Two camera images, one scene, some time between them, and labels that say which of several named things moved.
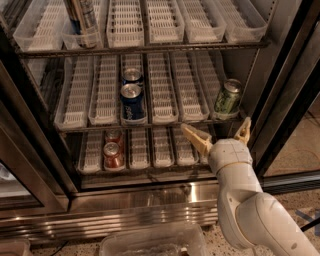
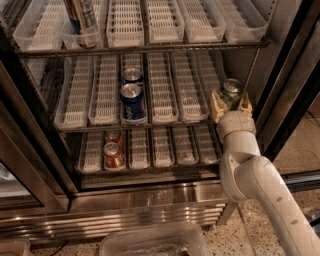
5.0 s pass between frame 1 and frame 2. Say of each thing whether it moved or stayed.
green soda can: stayed
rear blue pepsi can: stayed
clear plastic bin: stayed
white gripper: moved
